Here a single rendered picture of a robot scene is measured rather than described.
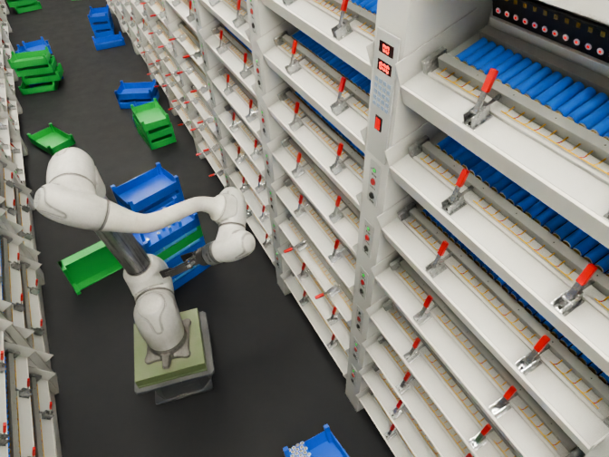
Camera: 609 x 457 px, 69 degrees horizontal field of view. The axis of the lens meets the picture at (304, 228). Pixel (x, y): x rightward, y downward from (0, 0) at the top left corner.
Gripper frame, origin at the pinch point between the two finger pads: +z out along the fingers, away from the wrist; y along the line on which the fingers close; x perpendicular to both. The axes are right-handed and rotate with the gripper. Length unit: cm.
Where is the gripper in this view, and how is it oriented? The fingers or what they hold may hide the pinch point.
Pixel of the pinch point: (174, 266)
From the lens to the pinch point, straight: 191.6
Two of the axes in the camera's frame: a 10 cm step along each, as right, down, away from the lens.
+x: 4.2, 8.7, 2.4
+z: -8.2, 2.6, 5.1
